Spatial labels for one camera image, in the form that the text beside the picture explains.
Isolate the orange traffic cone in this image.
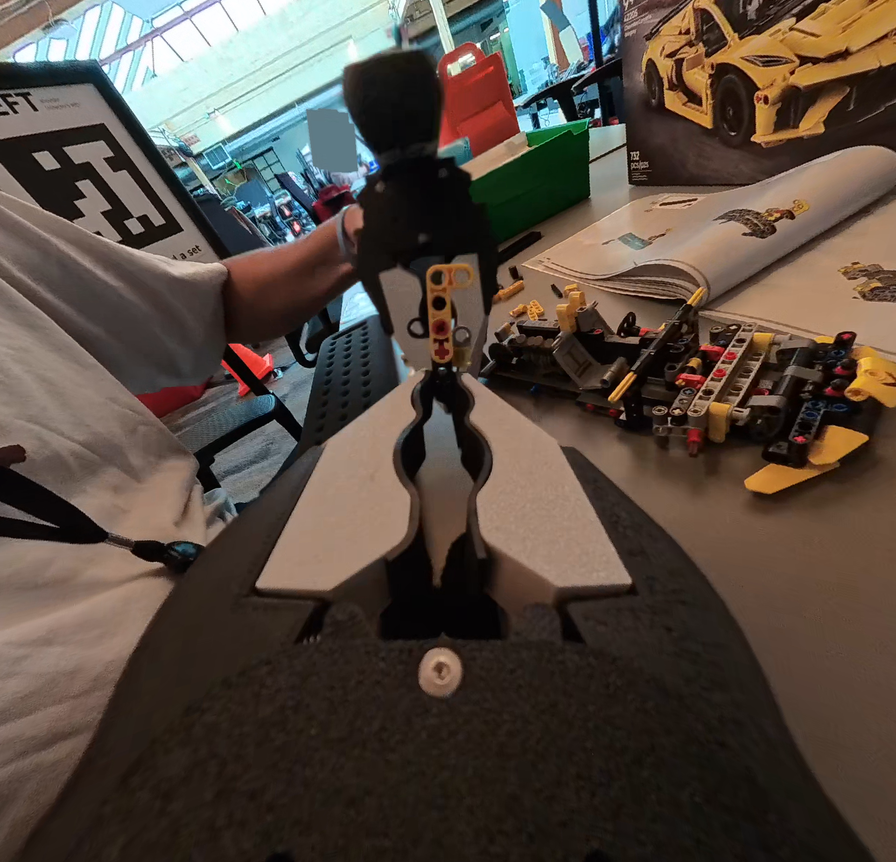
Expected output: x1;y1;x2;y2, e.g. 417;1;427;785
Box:
223;344;275;397

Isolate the person's left forearm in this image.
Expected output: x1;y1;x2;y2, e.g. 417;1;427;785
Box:
223;208;361;345

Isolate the yellow lego beam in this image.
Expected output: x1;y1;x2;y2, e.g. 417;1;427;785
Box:
425;262;476;368

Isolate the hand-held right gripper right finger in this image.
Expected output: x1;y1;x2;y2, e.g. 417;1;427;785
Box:
456;374;634;638

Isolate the red tote bag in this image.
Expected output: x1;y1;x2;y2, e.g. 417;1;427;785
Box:
437;42;522;156

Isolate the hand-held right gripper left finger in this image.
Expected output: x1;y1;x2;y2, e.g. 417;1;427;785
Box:
255;374;429;639

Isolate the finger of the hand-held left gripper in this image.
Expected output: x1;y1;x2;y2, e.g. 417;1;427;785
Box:
454;266;491;378
381;266;429;371

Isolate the open lego instruction booklet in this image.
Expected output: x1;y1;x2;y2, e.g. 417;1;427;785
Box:
521;145;896;355

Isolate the lego set box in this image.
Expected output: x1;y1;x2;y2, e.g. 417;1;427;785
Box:
616;0;896;188

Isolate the framed black white marker sign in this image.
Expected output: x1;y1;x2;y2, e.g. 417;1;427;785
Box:
0;61;232;261

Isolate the black lanyard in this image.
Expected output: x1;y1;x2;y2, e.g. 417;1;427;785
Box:
0;463;205;572

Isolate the green plastic bin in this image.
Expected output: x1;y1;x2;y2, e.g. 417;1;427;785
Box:
462;119;592;243

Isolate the black perforated office chair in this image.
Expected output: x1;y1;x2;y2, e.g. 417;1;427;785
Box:
189;309;407;499

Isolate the black yellow lego car chassis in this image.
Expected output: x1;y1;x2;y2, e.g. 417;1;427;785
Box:
483;285;896;495

